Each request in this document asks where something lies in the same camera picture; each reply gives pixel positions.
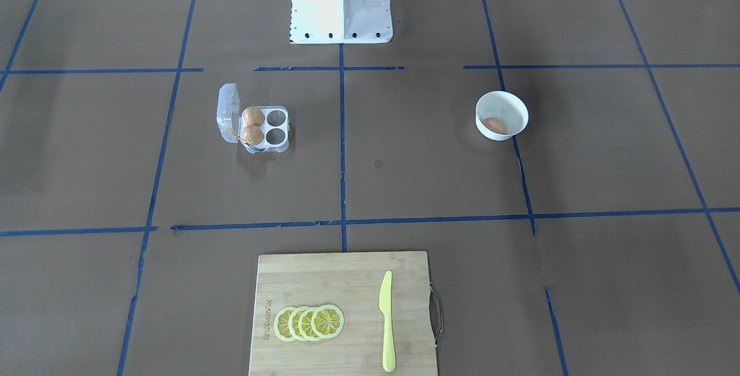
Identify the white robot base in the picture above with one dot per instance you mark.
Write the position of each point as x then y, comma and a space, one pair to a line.
340, 22

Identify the clear plastic egg box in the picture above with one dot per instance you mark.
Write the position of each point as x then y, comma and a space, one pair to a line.
228, 117

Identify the brown egg front in box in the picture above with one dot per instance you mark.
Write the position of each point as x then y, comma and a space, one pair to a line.
252, 135

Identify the brown egg in box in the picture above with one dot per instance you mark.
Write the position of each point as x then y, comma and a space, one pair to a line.
252, 135
253, 116

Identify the brown egg rear in box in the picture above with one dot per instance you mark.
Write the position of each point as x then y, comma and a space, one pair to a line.
253, 116

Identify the brown egg in bowl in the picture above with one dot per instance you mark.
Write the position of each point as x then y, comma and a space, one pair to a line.
495, 125

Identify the bamboo cutting board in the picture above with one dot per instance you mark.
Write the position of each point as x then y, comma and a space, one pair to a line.
351, 281

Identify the yellow plastic knife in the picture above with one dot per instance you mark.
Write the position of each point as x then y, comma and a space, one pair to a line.
388, 359

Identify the white bowl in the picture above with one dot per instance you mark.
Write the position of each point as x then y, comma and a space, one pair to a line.
505, 106

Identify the metal cutting board handle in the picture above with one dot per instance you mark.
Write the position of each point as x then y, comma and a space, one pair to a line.
437, 315

